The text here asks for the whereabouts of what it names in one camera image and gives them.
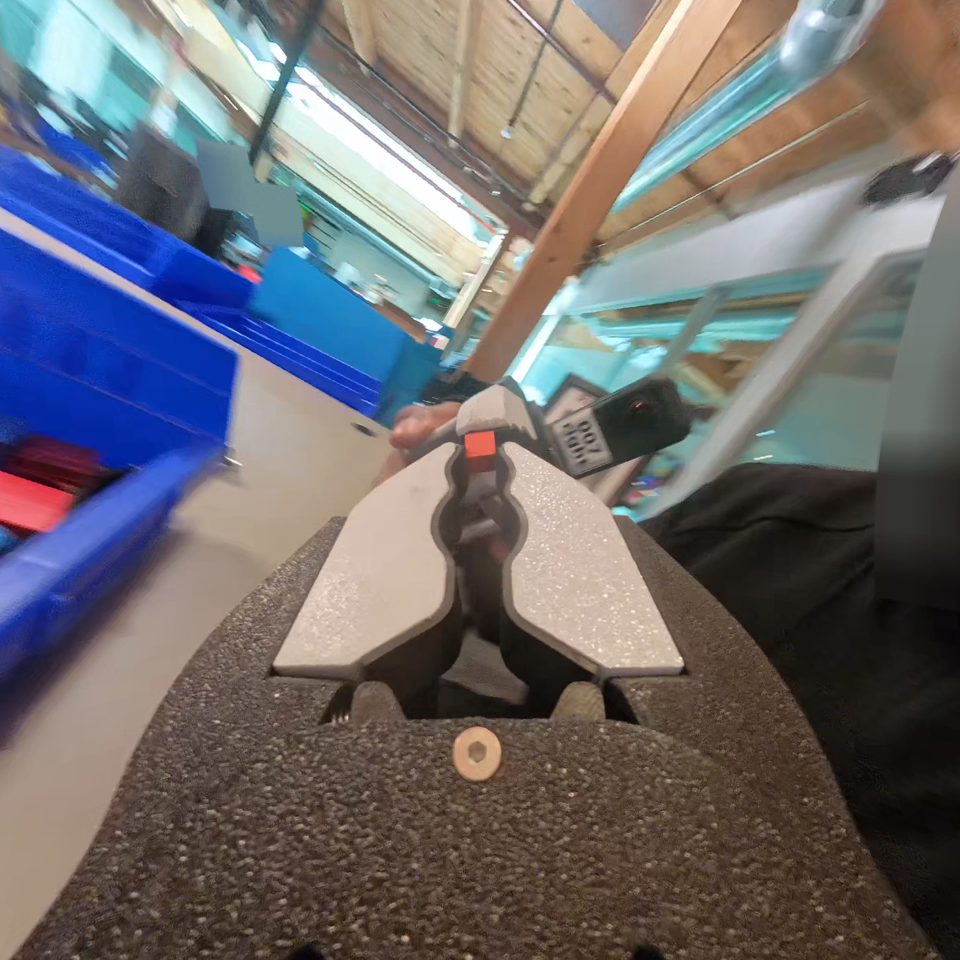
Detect person's right hand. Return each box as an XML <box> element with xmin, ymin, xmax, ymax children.
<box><xmin>388</xmin><ymin>401</ymin><xmax>462</xmax><ymax>451</ymax></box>

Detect medium blue bin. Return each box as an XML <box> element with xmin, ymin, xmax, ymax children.
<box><xmin>153</xmin><ymin>247</ymin><xmax>256</xmax><ymax>309</ymax></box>

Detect black cabinet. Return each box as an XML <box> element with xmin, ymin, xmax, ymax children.
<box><xmin>120</xmin><ymin>127</ymin><xmax>211</xmax><ymax>241</ymax></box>

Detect person's black jacket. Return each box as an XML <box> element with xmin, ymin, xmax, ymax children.
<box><xmin>637</xmin><ymin>461</ymin><xmax>960</xmax><ymax>960</ymax></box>

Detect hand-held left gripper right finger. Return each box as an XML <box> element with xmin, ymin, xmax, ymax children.
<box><xmin>498</xmin><ymin>441</ymin><xmax>687</xmax><ymax>711</ymax></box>

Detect silver ventilation duct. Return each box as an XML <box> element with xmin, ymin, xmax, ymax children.
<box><xmin>780</xmin><ymin>0</ymin><xmax>890</xmax><ymax>72</ymax></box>

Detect blue divided bin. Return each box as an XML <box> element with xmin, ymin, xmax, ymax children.
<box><xmin>0</xmin><ymin>142</ymin><xmax>159</xmax><ymax>286</ymax></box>

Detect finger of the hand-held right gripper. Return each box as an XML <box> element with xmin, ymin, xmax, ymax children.
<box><xmin>456</xmin><ymin>472</ymin><xmax>520</xmax><ymax>544</ymax></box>
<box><xmin>453</xmin><ymin>379</ymin><xmax>543</xmax><ymax>445</ymax></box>

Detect dark red ribbed box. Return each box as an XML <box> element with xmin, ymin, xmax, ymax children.
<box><xmin>0</xmin><ymin>438</ymin><xmax>102</xmax><ymax>489</ymax></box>

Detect large blue plastic bin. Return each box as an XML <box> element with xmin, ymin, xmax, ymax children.
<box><xmin>0</xmin><ymin>225</ymin><xmax>241</xmax><ymax>740</ymax></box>

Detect stacked low blue bins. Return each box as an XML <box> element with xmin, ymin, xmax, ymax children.
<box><xmin>172</xmin><ymin>300</ymin><xmax>384</xmax><ymax>417</ymax></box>

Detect wooden post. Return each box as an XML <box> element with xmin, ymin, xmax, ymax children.
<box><xmin>465</xmin><ymin>0</ymin><xmax>744</xmax><ymax>384</ymax></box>

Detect blue bins in background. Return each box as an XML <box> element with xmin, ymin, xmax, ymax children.
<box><xmin>251</xmin><ymin>247</ymin><xmax>444</xmax><ymax>421</ymax></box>

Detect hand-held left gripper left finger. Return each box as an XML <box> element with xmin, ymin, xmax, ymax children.
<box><xmin>270</xmin><ymin>441</ymin><xmax>462</xmax><ymax>708</ymax></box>

